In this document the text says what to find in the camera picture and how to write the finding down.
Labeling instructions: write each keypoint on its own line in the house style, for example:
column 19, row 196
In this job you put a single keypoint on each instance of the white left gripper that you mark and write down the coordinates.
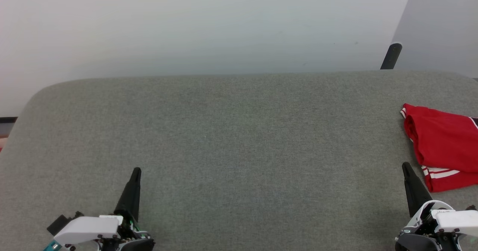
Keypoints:
column 87, row 228

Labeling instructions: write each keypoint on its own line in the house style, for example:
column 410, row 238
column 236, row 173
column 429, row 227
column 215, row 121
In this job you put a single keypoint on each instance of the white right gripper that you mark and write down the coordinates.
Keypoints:
column 455, row 221

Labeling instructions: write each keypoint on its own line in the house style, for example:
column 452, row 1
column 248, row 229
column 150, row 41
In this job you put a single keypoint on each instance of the red and white jersey shirt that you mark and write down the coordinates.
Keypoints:
column 444, row 146

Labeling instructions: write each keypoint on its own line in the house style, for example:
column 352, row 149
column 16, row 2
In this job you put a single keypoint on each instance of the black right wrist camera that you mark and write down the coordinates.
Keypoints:
column 471, row 207

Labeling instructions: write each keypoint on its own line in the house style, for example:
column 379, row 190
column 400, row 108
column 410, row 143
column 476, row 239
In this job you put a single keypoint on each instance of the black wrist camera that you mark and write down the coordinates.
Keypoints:
column 471, row 207
column 59, row 223

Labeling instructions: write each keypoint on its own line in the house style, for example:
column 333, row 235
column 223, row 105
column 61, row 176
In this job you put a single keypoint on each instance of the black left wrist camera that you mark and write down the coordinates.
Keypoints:
column 59, row 223

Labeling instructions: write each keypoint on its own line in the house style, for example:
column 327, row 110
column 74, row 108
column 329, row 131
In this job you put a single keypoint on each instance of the dark rounded post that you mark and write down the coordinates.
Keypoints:
column 391, row 56

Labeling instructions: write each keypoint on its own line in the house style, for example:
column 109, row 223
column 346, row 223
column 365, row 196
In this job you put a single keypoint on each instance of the dark wall baseboard strip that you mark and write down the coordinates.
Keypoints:
column 7, row 120

